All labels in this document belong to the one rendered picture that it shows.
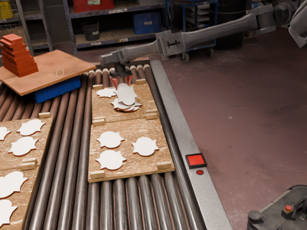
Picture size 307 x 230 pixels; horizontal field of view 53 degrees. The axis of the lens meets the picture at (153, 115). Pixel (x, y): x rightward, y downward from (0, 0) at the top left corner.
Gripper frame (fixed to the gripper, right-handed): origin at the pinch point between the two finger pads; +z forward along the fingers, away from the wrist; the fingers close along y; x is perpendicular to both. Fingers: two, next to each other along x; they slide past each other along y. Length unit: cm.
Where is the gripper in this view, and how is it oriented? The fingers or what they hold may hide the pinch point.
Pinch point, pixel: (122, 86)
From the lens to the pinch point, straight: 170.7
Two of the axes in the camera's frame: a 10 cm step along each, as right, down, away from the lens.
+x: -4.8, -4.2, 7.7
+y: 8.7, -3.0, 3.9
